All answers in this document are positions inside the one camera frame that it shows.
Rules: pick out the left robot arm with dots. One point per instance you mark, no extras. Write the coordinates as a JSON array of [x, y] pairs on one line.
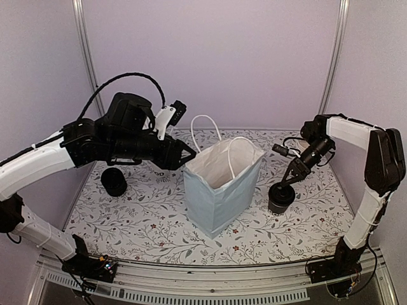
[[127, 134]]

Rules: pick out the light blue paper bag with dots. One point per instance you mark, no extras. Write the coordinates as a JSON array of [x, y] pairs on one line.
[[219, 181]]

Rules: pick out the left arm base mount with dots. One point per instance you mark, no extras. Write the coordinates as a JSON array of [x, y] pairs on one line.
[[102, 268]]

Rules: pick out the aluminium frame post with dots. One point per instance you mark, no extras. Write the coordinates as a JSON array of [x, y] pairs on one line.
[[335, 54], [79, 17]]

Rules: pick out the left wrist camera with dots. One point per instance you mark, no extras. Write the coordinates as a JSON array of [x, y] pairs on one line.
[[168, 116]]

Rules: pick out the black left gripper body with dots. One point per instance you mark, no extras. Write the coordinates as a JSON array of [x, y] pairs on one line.
[[168, 157]]

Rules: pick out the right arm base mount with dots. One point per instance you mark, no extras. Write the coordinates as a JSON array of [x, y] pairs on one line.
[[321, 269]]

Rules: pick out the aluminium frame post right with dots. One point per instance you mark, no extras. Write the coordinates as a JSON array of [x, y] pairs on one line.
[[335, 54]]

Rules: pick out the stack of black lids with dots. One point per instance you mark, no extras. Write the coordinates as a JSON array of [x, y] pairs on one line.
[[114, 182]]

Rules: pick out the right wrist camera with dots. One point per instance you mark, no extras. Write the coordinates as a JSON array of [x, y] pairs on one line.
[[285, 151]]

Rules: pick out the stack of paper cups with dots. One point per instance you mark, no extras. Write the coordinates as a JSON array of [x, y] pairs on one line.
[[302, 145]]

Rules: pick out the aluminium table front rail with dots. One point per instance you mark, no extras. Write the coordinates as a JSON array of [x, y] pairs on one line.
[[150, 283]]

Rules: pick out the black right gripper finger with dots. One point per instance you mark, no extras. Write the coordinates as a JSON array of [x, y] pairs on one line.
[[299, 177], [288, 177]]

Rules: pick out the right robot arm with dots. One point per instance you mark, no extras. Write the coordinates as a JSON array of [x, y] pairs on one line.
[[384, 170]]

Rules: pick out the aluminium frame post left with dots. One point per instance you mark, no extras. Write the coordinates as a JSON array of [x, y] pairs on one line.
[[79, 17]]

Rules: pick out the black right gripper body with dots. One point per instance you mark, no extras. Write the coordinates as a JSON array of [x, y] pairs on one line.
[[302, 167]]

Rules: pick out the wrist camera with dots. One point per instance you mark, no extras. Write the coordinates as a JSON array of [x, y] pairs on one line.
[[285, 151], [168, 116]]

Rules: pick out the black and white paper cup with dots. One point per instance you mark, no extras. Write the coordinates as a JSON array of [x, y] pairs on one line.
[[278, 207]]

